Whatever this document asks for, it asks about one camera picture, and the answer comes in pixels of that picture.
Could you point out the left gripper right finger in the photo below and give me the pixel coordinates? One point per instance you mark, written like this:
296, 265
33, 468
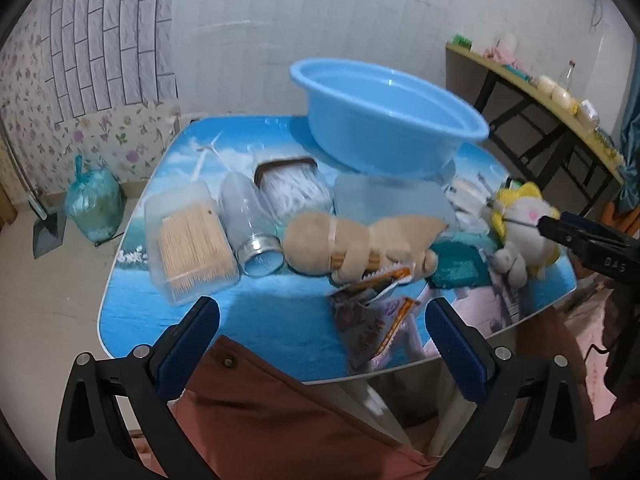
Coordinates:
551, 439

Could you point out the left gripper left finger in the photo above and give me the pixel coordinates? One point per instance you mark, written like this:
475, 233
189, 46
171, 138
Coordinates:
93, 441

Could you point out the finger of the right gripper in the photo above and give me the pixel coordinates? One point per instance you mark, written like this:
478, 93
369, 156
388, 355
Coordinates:
580, 219
560, 230

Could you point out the white yellow plush toy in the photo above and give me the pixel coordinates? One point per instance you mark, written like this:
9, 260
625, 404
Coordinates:
524, 252

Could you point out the teal foil packet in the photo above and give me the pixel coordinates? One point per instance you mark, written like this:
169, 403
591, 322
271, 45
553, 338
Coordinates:
459, 266

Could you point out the orange snack packet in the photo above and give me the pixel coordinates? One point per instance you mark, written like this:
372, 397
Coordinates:
374, 285

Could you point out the beige plush toy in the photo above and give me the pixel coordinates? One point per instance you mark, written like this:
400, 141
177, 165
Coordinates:
316, 243

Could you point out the face tissue pack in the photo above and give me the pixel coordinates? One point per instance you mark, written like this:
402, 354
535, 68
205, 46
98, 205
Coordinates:
467, 196

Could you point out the wooden side table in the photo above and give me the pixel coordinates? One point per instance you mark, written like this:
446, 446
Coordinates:
564, 145

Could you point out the purple snack packet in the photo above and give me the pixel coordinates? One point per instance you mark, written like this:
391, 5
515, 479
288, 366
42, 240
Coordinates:
370, 330

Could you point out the clear glass bottle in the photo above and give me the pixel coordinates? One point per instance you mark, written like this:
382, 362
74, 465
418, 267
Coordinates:
566, 78

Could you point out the pink cloth on shelf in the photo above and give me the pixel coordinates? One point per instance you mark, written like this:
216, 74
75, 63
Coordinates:
493, 55

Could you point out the white tissue roll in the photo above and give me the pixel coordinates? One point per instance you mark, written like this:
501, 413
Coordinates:
506, 45

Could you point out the translucent plastic lidded box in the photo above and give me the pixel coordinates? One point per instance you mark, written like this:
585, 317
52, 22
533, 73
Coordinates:
367, 199

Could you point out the blue plastic basin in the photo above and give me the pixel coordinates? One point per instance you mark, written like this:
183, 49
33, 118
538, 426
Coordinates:
381, 121

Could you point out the green box on shelf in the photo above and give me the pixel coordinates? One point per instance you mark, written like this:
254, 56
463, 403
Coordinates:
462, 42

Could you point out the grey dustpan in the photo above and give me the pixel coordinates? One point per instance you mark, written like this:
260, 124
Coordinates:
49, 227

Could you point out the clear toothpick box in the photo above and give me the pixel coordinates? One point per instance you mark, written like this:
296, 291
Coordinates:
189, 255

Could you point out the blue garbage bag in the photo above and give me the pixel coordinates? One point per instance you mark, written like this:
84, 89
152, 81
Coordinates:
94, 202

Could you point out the clear glass jar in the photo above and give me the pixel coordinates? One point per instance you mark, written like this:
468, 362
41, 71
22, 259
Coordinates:
250, 228

